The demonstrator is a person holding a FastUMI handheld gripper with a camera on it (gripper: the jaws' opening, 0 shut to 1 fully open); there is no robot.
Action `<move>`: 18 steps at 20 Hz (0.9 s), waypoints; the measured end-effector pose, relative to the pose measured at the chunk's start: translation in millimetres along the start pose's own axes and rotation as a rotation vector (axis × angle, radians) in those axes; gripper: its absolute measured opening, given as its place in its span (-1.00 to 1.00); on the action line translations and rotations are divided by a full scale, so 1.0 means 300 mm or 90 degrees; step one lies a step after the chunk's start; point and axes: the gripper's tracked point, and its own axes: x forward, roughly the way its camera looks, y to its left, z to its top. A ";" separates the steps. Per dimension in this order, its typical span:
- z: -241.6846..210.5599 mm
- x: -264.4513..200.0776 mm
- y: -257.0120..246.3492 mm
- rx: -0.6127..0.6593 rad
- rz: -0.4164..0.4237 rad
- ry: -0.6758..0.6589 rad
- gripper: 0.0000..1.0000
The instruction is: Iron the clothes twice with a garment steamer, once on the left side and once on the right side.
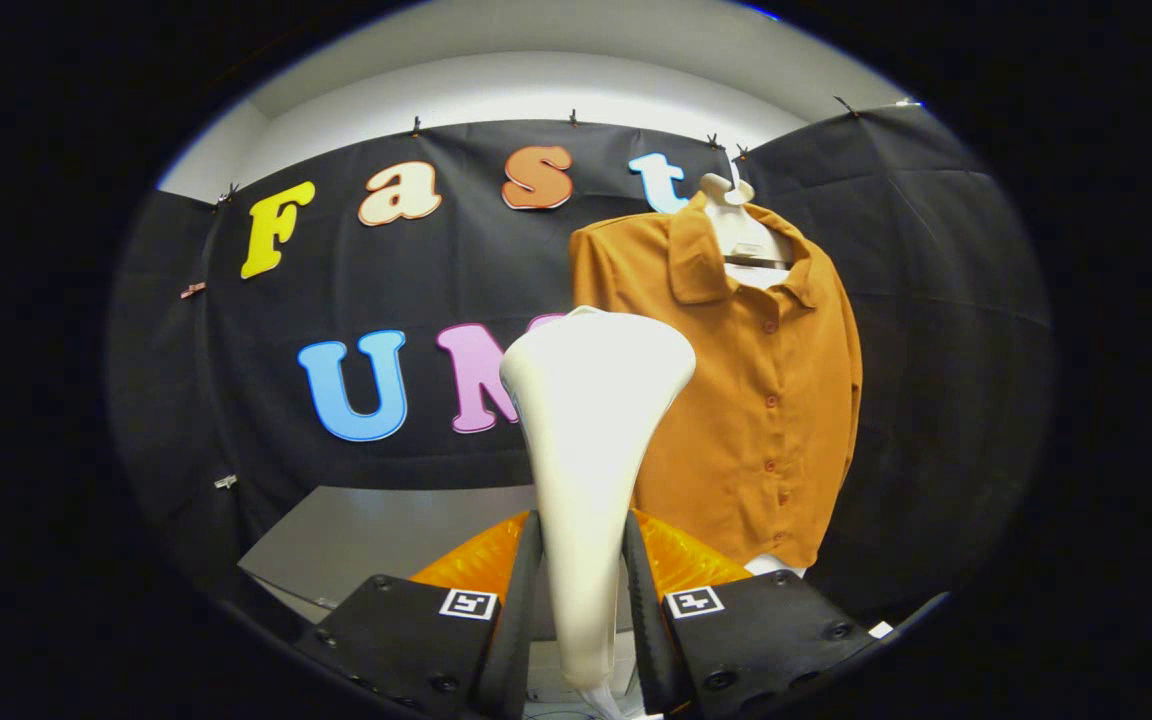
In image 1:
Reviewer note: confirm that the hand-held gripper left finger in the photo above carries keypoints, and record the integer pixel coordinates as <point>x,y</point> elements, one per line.
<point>521,620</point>

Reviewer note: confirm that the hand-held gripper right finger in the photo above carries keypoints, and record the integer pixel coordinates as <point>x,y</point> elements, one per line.
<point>641,620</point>

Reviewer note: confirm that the white garment steamer head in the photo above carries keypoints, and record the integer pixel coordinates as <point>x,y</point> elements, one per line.
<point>586,420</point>

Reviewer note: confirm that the brown button-up shirt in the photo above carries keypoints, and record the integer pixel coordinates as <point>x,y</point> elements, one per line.
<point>766,400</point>

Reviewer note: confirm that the white clothes hanger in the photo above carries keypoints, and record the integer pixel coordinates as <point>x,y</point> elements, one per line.
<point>741,235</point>

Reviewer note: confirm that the silver clip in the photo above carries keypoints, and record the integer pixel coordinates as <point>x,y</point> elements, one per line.
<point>226,482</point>

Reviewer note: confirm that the black backdrop cloth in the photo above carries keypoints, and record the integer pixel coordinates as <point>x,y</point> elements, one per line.
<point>936,350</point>

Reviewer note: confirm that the red clip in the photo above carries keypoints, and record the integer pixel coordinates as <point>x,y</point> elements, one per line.
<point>193,290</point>

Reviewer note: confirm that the row of black clips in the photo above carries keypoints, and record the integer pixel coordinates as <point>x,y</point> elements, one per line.
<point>416,126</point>

